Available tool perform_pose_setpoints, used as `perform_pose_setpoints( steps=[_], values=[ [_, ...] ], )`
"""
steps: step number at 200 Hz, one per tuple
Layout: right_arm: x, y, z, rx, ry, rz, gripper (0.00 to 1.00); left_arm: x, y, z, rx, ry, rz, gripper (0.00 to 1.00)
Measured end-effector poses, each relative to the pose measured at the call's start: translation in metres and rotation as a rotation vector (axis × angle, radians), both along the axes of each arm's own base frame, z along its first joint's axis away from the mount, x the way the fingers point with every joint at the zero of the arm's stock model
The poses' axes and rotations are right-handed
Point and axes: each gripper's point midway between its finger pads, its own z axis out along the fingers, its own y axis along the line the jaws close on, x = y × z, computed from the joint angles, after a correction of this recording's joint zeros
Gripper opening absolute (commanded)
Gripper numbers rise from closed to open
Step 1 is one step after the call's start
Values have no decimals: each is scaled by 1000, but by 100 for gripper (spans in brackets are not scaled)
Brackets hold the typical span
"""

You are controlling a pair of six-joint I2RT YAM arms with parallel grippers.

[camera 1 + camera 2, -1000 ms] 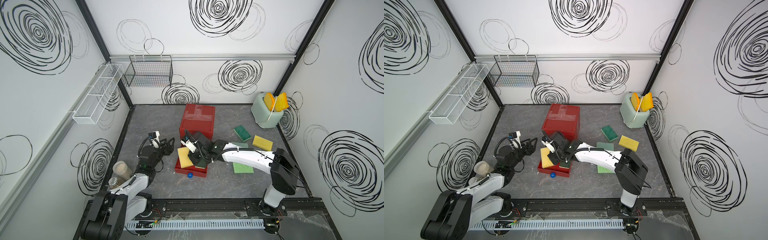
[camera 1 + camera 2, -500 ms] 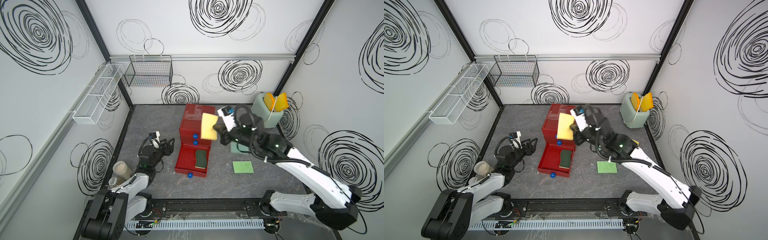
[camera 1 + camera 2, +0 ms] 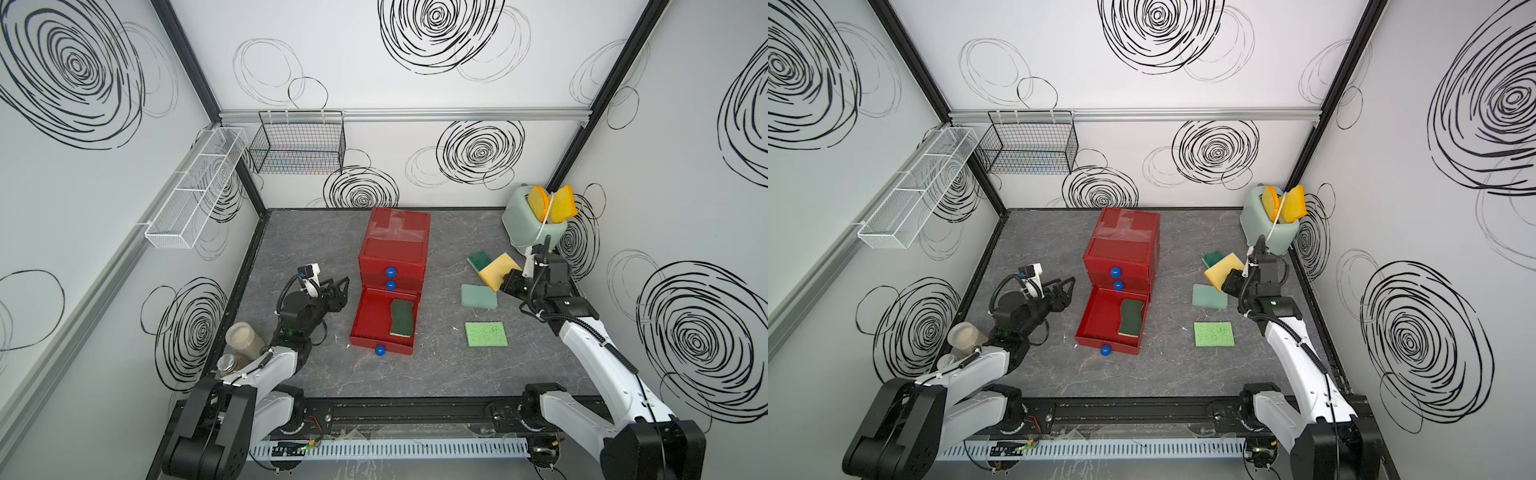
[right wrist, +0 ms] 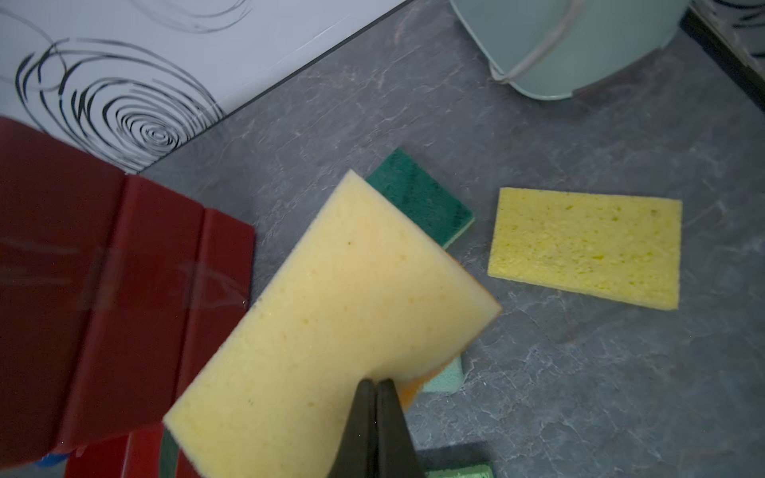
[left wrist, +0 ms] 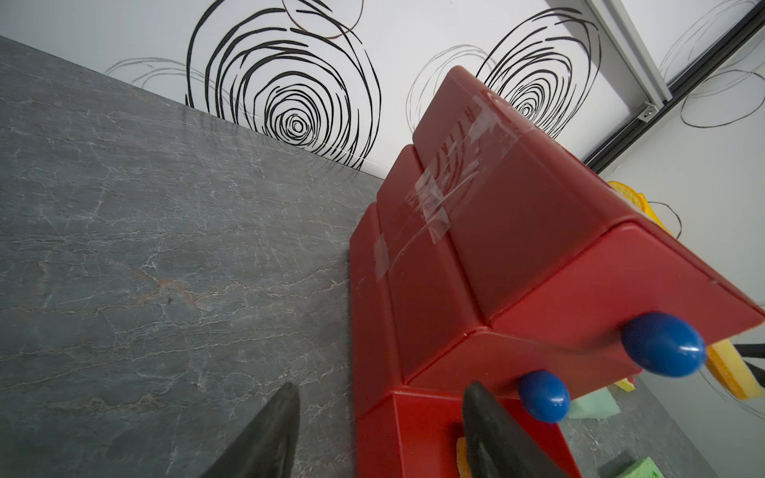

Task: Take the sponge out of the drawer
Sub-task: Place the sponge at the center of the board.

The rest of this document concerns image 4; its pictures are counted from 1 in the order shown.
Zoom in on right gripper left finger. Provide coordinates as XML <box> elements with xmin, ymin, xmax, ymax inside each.
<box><xmin>328</xmin><ymin>380</ymin><xmax>377</xmax><ymax>478</ymax></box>

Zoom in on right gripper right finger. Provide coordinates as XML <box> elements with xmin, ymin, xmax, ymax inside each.
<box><xmin>376</xmin><ymin>380</ymin><xmax>424</xmax><ymax>478</ymax></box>

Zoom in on dark green scouring pad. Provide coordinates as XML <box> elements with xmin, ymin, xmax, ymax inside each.
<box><xmin>416</xmin><ymin>442</ymin><xmax>491</xmax><ymax>472</ymax></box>

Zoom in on light green sponge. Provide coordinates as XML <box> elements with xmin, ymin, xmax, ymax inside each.
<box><xmin>426</xmin><ymin>464</ymin><xmax>494</xmax><ymax>478</ymax></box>

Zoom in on mint green foam sponge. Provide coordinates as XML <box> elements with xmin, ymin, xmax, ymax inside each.
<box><xmin>422</xmin><ymin>357</ymin><xmax>465</xmax><ymax>394</ymax></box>

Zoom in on pale yellow orange-backed sponge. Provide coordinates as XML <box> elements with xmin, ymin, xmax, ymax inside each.
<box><xmin>163</xmin><ymin>171</ymin><xmax>501</xmax><ymax>477</ymax></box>

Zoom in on red drawer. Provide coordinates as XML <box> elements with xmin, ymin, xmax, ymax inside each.
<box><xmin>65</xmin><ymin>423</ymin><xmax>200</xmax><ymax>478</ymax></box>

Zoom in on green scouring sponge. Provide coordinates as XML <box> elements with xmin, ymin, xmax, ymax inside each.
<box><xmin>367</xmin><ymin>149</ymin><xmax>474</xmax><ymax>249</ymax></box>

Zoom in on red drawer cabinet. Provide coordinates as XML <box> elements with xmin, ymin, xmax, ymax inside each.
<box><xmin>1</xmin><ymin>119</ymin><xmax>255</xmax><ymax>468</ymax></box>

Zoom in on mint green toaster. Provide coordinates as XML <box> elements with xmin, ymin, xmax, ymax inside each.
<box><xmin>450</xmin><ymin>0</ymin><xmax>690</xmax><ymax>101</ymax></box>

